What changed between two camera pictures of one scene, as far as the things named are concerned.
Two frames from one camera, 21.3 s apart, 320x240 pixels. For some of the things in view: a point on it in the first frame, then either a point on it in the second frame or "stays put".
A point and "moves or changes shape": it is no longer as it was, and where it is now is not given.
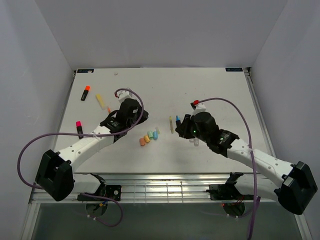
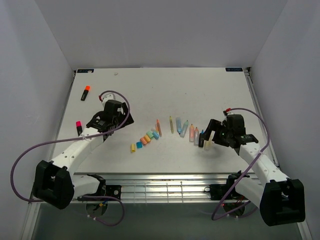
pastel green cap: x=150 y=134 stays put
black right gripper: x=182 y=130 → x=216 y=126
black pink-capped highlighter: x=79 y=129 stays put
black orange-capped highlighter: x=87 y=88 stays put
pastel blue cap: x=155 y=135 stays put
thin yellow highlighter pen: x=171 y=124 stays put
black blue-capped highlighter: x=178 y=120 moves or changes shape
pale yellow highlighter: x=100 y=101 moves or changes shape
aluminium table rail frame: x=152 y=188 stays put
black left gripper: x=144 y=116 → x=125 y=110
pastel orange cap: x=147 y=138 stays put
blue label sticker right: x=234 y=69 stays put
